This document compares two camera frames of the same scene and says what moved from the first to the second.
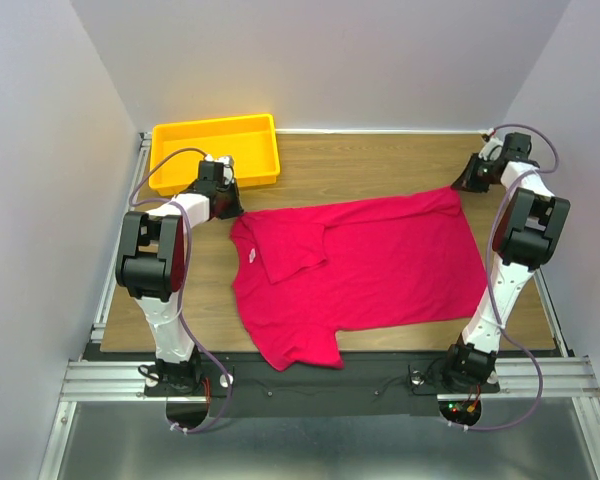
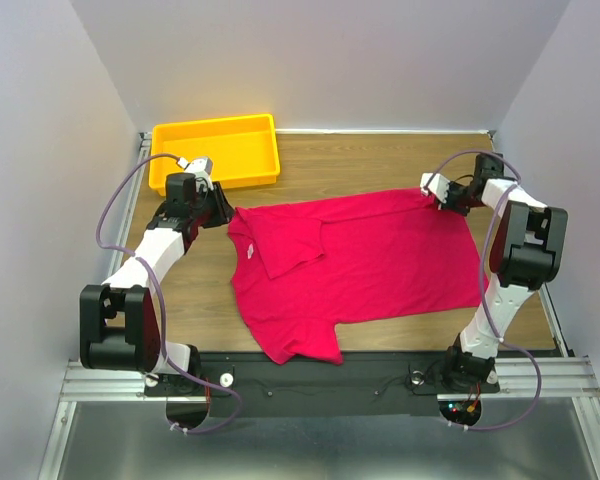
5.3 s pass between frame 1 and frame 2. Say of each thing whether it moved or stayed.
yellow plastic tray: stayed
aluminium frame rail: stayed
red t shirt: stayed
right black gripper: moved
